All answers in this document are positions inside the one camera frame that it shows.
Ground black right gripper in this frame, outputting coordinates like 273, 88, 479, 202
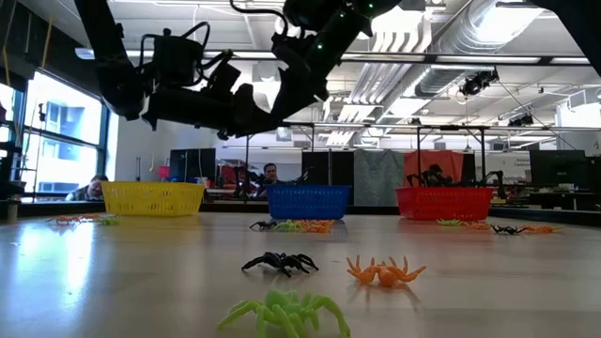
270, 27, 351, 123

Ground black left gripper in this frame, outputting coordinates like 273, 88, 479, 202
140, 84, 283, 138

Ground person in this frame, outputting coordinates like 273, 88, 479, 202
65, 174, 109, 202
255, 162, 283, 198

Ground black monitor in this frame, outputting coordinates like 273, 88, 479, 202
168, 147, 217, 184
529, 149, 587, 189

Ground black partition panel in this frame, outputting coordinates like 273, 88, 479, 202
301, 150, 356, 207

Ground white ribbed ceiling pipes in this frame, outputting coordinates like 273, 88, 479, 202
323, 27, 433, 146

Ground blue plastic basket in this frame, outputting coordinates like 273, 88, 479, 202
265, 184, 352, 221

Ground grey hanging cloth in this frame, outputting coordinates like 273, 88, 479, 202
353, 148, 406, 207

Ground yellow plastic basket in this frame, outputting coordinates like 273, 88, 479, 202
100, 181, 207, 218

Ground white ceiling light panel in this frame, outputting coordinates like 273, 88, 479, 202
370, 7, 426, 34

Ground orange hanging cloth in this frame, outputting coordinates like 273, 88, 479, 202
403, 149, 465, 189

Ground long ceiling light bar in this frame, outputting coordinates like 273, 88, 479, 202
74, 46, 601, 67

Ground red plastic basket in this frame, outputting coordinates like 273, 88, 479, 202
394, 187, 495, 222

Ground large window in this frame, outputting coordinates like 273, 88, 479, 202
0, 69, 112, 201

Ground white board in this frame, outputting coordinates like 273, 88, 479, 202
487, 152, 532, 179

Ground black shelf rack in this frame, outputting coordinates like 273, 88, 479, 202
0, 140, 27, 222

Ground dark background desk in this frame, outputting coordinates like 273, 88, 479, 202
528, 185, 601, 212

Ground black background rig frame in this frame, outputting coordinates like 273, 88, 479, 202
243, 120, 601, 203

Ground black aluminium table frame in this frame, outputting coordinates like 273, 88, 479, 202
0, 199, 601, 228

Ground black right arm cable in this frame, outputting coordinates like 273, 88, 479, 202
228, 0, 290, 37

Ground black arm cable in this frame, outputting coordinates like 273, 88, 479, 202
228, 0, 290, 37
138, 21, 236, 88

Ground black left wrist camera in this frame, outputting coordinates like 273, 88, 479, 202
152, 35, 206, 88

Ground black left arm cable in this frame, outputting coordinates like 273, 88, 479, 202
138, 21, 236, 88

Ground silver air duct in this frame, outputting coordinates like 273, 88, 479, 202
412, 0, 548, 98

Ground yellow hanging cable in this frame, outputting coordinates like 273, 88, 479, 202
40, 16, 54, 69

